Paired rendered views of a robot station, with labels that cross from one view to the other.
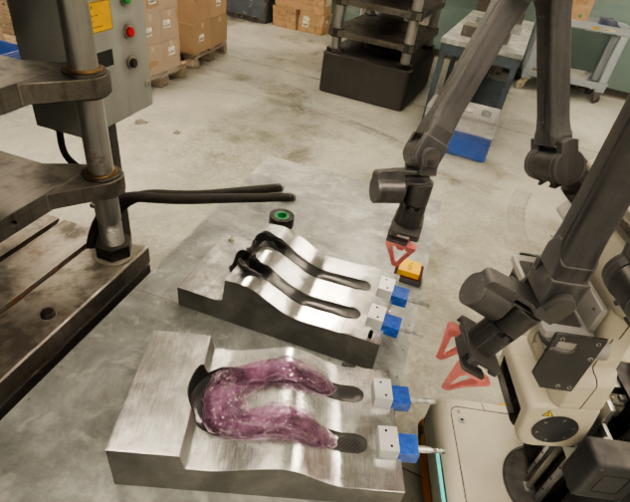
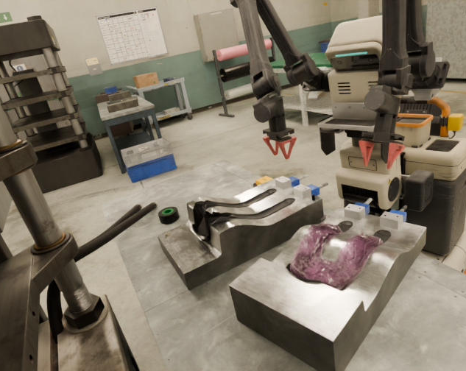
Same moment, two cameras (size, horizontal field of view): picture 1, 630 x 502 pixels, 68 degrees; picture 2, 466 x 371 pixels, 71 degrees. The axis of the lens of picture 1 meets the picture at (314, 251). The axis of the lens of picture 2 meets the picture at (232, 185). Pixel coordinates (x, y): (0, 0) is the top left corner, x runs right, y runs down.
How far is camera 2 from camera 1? 0.67 m
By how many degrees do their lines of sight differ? 34
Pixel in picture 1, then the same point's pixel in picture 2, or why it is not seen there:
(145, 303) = (167, 309)
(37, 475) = not seen: outside the picture
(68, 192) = (46, 266)
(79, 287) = (97, 354)
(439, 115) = (262, 58)
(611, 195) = (402, 12)
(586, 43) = (165, 94)
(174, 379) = (288, 285)
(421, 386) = not seen: hidden behind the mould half
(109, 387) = (235, 358)
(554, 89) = (284, 33)
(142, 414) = (311, 310)
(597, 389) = not seen: hidden behind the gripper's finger
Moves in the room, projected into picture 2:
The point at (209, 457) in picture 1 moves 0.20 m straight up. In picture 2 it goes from (362, 296) to (359, 214)
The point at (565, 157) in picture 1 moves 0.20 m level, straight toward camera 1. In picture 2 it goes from (309, 62) to (336, 62)
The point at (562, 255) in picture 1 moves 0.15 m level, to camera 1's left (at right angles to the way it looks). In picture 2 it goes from (397, 54) to (369, 65)
